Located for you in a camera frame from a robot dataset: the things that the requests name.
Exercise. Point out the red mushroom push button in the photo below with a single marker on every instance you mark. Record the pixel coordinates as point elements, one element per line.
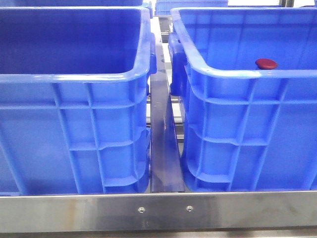
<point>266,64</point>

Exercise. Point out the blue plastic bin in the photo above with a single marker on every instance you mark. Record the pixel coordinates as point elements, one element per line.
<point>73,95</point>
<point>247,129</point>

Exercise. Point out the right blue plastic bin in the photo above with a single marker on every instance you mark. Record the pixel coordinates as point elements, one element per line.
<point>247,129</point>

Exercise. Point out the steel front shelf rail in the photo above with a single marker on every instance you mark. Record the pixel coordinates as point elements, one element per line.
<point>158,211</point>

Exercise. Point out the far blue bin top centre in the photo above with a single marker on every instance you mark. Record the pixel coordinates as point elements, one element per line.
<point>163,7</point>

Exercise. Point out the left blue plastic bin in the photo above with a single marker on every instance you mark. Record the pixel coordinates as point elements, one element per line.
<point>73,95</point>

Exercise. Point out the dark metal divider rail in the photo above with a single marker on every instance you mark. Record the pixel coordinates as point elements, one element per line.
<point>166,173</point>

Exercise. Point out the far blue bin top left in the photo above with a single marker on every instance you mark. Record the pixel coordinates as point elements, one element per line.
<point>143,3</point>

